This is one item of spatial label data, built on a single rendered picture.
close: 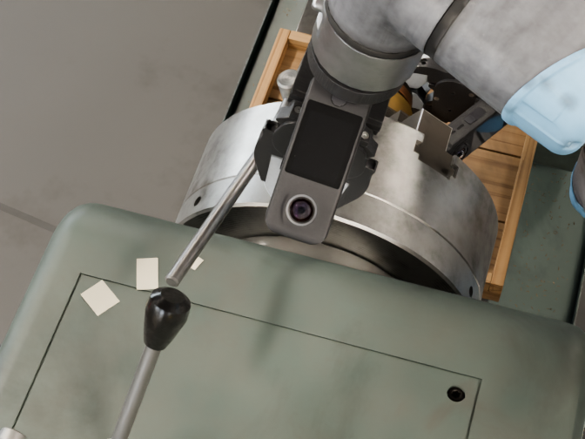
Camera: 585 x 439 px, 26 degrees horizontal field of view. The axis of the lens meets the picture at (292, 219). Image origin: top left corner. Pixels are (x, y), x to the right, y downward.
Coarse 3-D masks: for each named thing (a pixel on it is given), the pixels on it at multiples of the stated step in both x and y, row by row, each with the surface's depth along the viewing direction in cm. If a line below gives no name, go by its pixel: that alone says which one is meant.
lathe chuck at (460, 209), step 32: (224, 128) 125; (256, 128) 121; (384, 128) 118; (224, 160) 121; (384, 160) 116; (416, 160) 117; (192, 192) 123; (384, 192) 115; (416, 192) 116; (448, 192) 118; (480, 192) 122; (448, 224) 117; (480, 224) 122; (480, 256) 122; (480, 288) 123
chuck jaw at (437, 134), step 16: (400, 112) 127; (416, 112) 124; (416, 128) 122; (432, 128) 123; (448, 128) 124; (416, 144) 119; (432, 144) 120; (432, 160) 119; (448, 160) 120; (448, 176) 120
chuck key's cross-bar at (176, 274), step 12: (276, 120) 110; (252, 156) 107; (252, 168) 106; (240, 180) 105; (228, 192) 104; (240, 192) 104; (216, 204) 103; (228, 204) 103; (216, 216) 102; (204, 228) 101; (216, 228) 101; (192, 240) 100; (204, 240) 100; (192, 252) 99; (180, 264) 98; (192, 264) 99; (168, 276) 97; (180, 276) 97
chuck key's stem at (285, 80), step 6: (282, 72) 111; (288, 72) 111; (294, 72) 111; (282, 78) 111; (288, 78) 110; (294, 78) 110; (282, 84) 110; (288, 84) 110; (282, 90) 111; (288, 90) 110; (282, 96) 112; (288, 96) 111
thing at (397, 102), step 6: (402, 90) 137; (408, 90) 138; (396, 96) 135; (402, 96) 137; (408, 96) 138; (390, 102) 134; (396, 102) 135; (402, 102) 136; (408, 102) 138; (396, 108) 135; (402, 108) 135; (408, 108) 136; (408, 114) 136
